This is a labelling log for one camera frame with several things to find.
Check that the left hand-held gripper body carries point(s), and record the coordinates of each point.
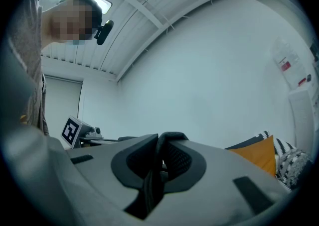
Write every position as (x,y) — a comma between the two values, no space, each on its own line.
(72,131)

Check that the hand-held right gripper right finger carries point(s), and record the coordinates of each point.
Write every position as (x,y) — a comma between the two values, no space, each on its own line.
(224,177)

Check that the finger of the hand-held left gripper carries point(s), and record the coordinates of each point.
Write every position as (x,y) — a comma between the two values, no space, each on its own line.
(104,142)

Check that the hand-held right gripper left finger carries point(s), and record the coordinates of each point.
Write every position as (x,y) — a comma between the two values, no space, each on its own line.
(94,177)

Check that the black garment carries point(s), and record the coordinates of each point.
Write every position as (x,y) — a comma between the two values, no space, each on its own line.
(154,190)

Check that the black white patterned sofa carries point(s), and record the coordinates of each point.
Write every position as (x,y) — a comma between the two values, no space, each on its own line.
(284,145)

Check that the white roller blind window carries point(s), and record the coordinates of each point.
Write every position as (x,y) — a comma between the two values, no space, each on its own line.
(62,100)

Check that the orange cushion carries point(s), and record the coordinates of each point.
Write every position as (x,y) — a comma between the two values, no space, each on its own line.
(259,155)

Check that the person's grey-brown shirt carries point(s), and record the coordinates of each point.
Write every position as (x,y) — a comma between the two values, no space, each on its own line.
(32,70)

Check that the light blue face mask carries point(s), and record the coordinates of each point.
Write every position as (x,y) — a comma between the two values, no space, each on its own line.
(77,42)

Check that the white floor appliance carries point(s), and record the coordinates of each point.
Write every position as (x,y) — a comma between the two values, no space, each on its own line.
(302,115)

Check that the person's head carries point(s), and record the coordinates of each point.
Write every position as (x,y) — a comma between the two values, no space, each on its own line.
(69,21)

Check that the small black device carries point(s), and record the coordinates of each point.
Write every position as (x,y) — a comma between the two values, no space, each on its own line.
(308,78)

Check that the black head-worn camera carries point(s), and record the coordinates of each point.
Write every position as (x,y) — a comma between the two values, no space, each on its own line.
(106,31)

